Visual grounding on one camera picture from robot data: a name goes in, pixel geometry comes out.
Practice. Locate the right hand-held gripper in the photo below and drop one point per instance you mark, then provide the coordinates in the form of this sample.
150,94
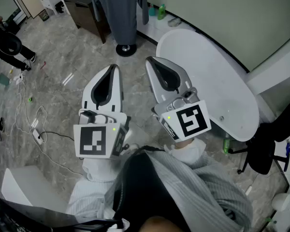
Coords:
191,122

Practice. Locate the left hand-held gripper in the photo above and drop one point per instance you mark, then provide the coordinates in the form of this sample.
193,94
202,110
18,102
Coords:
91,139

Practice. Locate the grey garment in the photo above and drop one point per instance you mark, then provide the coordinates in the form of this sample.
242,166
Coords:
123,11

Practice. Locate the person's right forearm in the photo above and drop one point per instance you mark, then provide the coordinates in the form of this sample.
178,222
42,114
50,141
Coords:
207,178

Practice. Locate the person's left forearm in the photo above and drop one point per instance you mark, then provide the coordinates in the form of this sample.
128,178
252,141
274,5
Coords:
91,185

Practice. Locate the white bathtub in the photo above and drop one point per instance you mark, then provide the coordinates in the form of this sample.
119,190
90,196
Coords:
207,81

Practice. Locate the black coat stand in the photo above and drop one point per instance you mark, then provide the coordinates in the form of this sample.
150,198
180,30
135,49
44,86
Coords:
126,50

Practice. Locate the grey rag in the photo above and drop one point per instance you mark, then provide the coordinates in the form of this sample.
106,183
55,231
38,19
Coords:
174,22

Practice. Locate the small red floor item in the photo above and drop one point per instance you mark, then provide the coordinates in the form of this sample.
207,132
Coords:
43,65

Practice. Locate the green plastic bottle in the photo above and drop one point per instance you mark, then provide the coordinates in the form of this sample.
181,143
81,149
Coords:
161,12

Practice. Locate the small green floor item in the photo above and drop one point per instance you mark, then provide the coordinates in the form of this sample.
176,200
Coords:
30,100

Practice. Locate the teal spray bottle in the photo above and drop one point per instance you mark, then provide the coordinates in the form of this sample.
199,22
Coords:
151,10

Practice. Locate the white power strip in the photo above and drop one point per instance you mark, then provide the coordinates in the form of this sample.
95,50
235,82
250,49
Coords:
38,136

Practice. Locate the dark vanity cabinet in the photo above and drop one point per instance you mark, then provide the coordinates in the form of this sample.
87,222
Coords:
87,16

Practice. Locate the green bottle with white label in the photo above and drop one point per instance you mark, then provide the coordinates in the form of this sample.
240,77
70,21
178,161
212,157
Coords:
226,146

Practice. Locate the green waste bin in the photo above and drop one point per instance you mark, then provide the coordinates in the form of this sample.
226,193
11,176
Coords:
44,16

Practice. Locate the person's torso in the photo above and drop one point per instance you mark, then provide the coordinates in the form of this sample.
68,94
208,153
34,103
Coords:
145,185

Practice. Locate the teal dustpan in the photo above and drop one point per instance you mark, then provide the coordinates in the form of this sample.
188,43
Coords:
3,79

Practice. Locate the black office chair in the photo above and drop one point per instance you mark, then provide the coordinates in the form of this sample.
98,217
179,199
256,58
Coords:
268,141

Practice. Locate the black flat device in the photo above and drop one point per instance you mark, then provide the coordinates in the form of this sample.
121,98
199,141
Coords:
33,217

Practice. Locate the white round container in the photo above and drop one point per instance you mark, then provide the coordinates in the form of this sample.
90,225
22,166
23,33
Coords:
283,202

